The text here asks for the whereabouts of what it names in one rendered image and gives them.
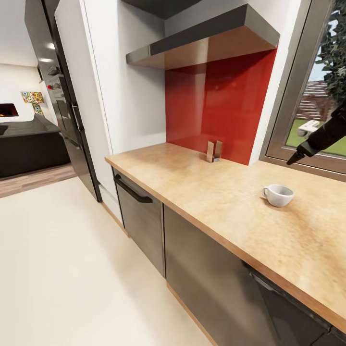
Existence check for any coffee cup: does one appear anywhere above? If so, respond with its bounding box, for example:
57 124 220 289
262 185 295 207

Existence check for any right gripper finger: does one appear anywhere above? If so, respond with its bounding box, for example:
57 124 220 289
286 148 305 165

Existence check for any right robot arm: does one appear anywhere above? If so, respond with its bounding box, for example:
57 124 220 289
286 99 346 165

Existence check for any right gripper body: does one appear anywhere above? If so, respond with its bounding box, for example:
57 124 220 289
298 125 343 157

